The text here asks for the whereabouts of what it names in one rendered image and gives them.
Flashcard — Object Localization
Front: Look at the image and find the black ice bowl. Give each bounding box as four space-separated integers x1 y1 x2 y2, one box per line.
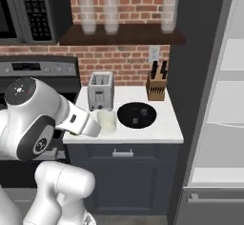
116 101 158 130

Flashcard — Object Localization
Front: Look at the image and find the dark wooden wall shelf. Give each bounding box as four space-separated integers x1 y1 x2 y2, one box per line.
58 23 188 47

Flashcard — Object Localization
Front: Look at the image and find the clear drinking glass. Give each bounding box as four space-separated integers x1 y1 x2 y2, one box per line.
78 0 98 35
103 0 121 35
160 0 179 34

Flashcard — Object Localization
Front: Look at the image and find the silver fridge drawer handle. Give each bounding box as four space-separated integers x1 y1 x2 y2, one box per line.
186 192 244 205

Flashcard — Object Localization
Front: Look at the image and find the dark blue drawer front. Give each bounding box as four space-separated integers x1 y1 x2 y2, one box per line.
87 144 159 160

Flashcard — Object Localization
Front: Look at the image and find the stainless steel fridge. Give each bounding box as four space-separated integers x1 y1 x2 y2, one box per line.
168 0 244 225

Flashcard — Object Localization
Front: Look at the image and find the black and steel stove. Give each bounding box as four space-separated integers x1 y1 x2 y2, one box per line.
0 54 82 190

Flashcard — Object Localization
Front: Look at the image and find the white wall outlet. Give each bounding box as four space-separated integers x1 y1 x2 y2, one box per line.
149 46 161 64

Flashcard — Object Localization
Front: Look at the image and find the dark blue cupboard door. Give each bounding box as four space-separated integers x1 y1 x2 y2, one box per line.
93 161 159 215

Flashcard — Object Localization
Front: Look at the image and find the wooden knife block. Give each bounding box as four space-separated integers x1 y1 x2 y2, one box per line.
145 70 168 102

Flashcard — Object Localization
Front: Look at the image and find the black knife handle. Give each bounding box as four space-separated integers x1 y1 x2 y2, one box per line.
160 60 169 80
150 60 159 80

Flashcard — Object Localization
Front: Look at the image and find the grey microwave oven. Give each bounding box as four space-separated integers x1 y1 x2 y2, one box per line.
0 0 58 46

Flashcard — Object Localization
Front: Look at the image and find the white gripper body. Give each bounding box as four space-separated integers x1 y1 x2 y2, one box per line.
80 113 103 138

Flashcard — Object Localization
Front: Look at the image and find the silver toaster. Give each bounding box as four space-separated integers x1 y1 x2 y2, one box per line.
87 72 115 112

